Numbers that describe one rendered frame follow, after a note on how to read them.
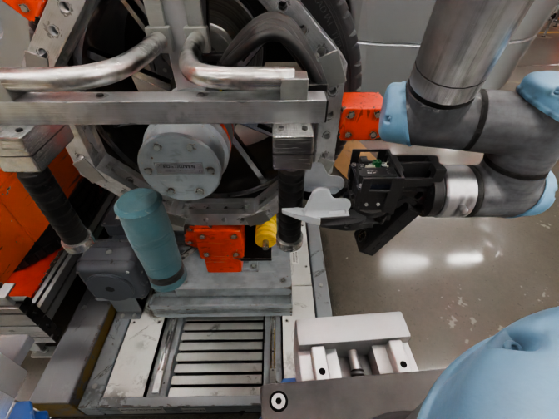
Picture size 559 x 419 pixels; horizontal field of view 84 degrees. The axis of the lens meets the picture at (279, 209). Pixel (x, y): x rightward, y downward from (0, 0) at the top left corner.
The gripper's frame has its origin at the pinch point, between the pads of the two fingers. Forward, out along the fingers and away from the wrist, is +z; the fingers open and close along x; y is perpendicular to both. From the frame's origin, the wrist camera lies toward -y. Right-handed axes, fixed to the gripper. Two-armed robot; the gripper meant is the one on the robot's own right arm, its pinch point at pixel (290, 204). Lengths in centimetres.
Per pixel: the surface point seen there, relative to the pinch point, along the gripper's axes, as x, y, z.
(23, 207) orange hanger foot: -25, -21, 65
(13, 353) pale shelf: 4, -38, 59
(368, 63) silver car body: -56, 2, -24
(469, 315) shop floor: -27, -83, -74
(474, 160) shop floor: -134, -82, -129
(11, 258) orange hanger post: -13, -27, 64
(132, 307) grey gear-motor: -26, -71, 54
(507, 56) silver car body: -57, 4, -63
